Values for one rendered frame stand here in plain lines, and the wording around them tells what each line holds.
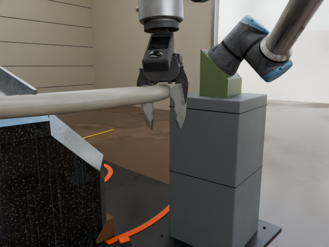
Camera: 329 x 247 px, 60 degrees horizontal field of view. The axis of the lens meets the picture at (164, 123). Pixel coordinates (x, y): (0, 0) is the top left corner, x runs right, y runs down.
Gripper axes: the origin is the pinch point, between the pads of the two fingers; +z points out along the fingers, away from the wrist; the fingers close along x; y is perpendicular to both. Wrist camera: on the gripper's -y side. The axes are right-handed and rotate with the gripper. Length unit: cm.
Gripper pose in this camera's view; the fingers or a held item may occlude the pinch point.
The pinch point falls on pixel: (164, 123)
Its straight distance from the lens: 58.4
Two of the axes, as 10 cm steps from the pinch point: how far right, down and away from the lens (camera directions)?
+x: -9.9, 0.3, 1.6
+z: 0.5, 9.9, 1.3
